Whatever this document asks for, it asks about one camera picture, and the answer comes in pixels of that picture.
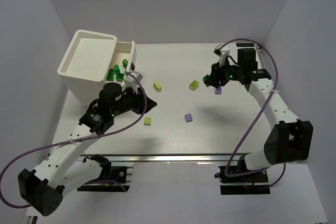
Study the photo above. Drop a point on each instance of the green 2x2 lego brick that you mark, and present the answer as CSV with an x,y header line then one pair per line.
x,y
116,68

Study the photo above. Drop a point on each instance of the blue label sticker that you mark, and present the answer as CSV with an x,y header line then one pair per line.
x,y
245,44

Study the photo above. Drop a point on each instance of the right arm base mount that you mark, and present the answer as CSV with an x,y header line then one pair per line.
x,y
252,184

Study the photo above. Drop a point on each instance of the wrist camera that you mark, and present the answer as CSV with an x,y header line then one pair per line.
x,y
132,80
222,52

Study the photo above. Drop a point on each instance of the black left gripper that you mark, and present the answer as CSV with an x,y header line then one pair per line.
x,y
142,102

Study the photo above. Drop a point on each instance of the aluminium table edge rail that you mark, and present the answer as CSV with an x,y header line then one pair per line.
x,y
214,158

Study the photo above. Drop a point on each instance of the yellow-green 2x3 lego brick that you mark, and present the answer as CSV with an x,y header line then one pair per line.
x,y
193,85

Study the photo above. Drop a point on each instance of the green upside-down 2x3 lego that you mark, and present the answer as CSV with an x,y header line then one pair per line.
x,y
110,75

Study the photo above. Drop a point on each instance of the purple upside-down lego brick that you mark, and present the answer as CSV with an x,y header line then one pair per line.
x,y
218,90

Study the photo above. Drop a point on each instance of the yellow-green 2x2 lego brick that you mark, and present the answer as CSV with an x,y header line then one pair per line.
x,y
147,121

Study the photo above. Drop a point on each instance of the yellow-green lego wedge brick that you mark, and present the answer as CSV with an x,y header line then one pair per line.
x,y
157,86

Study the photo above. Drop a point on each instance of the purple 2x2 lego brick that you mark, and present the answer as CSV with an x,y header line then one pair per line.
x,y
188,117

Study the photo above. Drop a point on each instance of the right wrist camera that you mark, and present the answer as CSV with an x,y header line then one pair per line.
x,y
222,52

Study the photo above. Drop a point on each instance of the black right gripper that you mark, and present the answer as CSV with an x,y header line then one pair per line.
x,y
215,74

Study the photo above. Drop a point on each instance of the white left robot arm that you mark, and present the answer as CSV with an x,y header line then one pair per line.
x,y
45,186

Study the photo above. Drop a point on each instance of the white drawer cabinet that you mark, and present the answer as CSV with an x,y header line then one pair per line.
x,y
85,64

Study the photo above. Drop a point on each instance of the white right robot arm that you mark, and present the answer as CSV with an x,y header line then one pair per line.
x,y
290,137

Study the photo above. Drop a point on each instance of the green upside-down 2x2 lego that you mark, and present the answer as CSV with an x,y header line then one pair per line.
x,y
120,77

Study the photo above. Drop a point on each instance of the green 2x3 lego brick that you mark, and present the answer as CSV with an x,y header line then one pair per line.
x,y
125,62

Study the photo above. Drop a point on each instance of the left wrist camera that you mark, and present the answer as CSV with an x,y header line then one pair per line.
x,y
132,80

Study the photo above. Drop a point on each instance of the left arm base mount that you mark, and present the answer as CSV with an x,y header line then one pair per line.
x,y
117,179

